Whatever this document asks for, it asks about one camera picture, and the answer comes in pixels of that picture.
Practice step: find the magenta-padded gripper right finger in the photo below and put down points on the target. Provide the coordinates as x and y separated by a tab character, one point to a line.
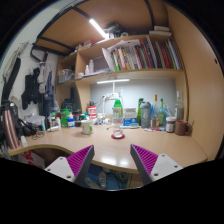
165	165

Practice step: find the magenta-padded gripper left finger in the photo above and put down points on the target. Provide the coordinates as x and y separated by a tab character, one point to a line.
61	165

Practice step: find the clear bottle with green cap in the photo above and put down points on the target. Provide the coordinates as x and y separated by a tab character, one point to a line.
117	113

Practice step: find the red and white cardboard box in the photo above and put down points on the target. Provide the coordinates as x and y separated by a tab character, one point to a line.
33	158

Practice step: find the grey slipper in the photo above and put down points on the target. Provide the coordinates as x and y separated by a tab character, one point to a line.
91	183
102	180

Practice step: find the brown jar with white lid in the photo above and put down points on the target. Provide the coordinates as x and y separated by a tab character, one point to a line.
170	126

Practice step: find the brown ceramic mug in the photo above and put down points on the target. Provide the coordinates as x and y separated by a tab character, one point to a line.
181	128

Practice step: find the green plastic container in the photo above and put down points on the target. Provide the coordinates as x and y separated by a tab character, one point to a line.
64	118

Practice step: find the clear bottle with gold cap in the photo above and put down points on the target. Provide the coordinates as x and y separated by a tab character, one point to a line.
154	116

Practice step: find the slim bottle with green cap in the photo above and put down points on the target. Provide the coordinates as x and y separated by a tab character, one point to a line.
161	115

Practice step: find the grey shaker bottle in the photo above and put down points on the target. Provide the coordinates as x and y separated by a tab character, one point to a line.
145	116

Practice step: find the tall clear glass bottle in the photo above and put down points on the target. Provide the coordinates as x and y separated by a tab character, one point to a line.
179	108

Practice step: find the flat round red coaster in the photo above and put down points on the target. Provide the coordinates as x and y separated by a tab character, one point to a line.
113	137

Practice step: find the white and blue carton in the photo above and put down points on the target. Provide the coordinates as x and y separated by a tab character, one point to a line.
130	117

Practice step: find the red and white can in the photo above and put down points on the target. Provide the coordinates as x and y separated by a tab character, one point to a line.
91	111

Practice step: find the dark hanging clothes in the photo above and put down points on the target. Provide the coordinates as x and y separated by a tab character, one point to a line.
33	86

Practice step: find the wooden shelf unit with books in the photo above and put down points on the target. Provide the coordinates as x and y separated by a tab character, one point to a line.
133	74

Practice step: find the white light bar under shelf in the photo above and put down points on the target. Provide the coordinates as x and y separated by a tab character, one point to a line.
113	81

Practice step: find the white ceiling light tube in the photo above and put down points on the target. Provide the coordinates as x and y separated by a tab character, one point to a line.
98	28

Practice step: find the black metal frame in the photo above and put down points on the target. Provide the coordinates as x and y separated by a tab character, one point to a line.
50	39

